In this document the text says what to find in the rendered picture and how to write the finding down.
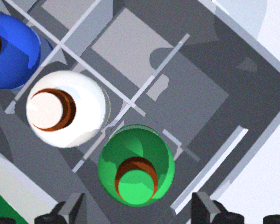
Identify green crate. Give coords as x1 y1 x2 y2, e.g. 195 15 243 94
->
0 164 52 224

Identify white bottle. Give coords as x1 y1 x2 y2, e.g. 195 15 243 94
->
26 70 111 148

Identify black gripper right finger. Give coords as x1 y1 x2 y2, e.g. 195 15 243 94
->
191 192 280 224

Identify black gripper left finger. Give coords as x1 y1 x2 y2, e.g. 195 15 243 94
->
0 193 87 224

